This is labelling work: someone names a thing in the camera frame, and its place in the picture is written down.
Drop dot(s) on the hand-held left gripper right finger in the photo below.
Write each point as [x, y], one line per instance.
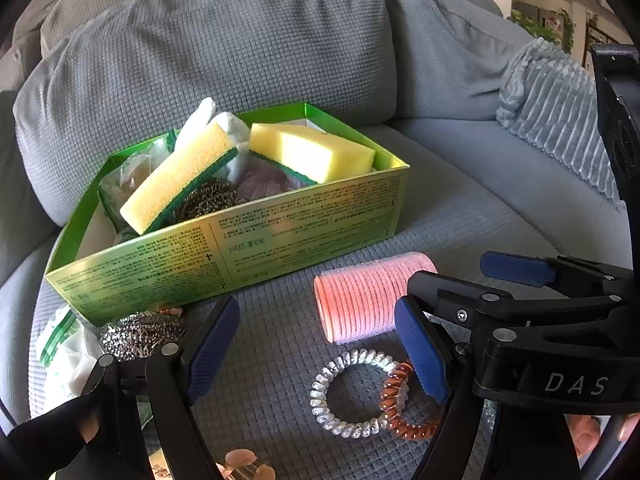
[420, 355]

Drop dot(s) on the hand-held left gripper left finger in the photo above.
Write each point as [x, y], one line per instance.
[215, 345]

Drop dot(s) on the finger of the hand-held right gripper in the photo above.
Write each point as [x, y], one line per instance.
[520, 267]
[440, 292]

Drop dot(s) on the green cardboard box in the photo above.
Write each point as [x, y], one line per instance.
[200, 270]

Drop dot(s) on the pink hair roller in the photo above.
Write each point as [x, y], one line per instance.
[360, 295]

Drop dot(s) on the pink hair claw clip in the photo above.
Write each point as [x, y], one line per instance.
[240, 460]

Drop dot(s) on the cream orange tissue packet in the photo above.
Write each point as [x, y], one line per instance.
[160, 470]

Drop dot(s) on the person's right hand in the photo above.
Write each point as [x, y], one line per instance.
[585, 435]

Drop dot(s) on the grey sofa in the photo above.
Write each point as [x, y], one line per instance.
[280, 320]

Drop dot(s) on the steel wool scourer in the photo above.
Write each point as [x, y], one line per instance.
[205, 200]
[140, 335]

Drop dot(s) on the green white sachet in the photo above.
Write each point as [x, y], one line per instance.
[115, 195]
[145, 155]
[65, 360]

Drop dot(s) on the ribbed light grey pillow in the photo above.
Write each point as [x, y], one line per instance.
[550, 110]

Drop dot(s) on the mauve mesh scrubber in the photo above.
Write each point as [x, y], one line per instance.
[265, 180]

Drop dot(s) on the yellow green scrub sponge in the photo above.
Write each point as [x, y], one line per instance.
[175, 175]
[310, 152]

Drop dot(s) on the dark cloth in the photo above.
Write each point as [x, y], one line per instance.
[45, 440]

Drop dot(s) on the green houseplant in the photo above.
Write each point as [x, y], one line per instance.
[530, 22]

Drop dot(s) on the large grey sofa cushion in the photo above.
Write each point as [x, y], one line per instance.
[200, 60]

